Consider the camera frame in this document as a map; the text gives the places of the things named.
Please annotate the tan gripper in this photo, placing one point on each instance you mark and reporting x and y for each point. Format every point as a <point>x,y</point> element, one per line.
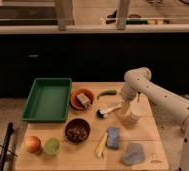
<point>124,107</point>

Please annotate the white handled dish brush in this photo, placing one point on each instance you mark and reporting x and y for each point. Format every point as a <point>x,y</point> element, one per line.
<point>103,113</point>

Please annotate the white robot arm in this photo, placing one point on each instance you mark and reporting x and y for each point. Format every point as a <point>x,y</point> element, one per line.
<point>139,81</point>

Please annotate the green plastic tray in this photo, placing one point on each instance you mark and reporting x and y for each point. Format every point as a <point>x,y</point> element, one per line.
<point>48,101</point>

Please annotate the white plastic cup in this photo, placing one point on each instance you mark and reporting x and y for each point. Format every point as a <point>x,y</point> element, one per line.
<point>136,111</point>

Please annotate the blue sponge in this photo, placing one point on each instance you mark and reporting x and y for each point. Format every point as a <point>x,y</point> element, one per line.
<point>113,137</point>

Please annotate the tan sponge block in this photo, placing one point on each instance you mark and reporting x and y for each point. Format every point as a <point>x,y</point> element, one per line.
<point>83,99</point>

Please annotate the grey blue cloth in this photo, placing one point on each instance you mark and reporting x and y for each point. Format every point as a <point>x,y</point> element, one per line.
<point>134,154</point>

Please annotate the orange bowl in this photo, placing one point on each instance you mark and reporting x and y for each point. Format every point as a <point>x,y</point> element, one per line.
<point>75,102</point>

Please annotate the dark brown bowl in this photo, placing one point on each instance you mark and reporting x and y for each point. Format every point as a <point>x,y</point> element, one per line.
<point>77,130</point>

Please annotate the red yellow apple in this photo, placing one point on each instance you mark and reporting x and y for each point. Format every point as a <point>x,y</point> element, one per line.
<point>32,144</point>

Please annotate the black pole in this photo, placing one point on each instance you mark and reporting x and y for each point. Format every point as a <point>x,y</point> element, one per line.
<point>4,150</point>

